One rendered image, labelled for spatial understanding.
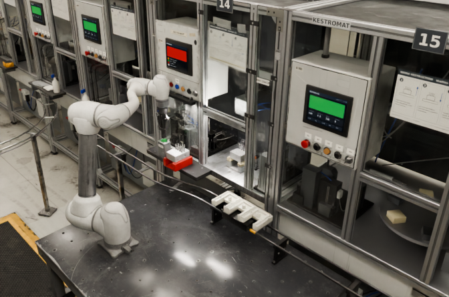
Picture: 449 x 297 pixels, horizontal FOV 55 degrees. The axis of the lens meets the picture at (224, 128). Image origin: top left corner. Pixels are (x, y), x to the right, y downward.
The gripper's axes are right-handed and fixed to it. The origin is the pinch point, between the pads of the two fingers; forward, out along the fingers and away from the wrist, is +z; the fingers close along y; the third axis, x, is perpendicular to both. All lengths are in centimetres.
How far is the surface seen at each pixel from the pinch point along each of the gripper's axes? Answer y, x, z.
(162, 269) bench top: -67, 56, 41
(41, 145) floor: 252, -10, 109
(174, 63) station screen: -5.2, -7.3, -49.1
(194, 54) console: -23, -10, -58
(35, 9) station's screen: 196, -7, -56
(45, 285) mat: 37, 85, 108
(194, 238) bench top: -60, 26, 41
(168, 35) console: 3, -10, -66
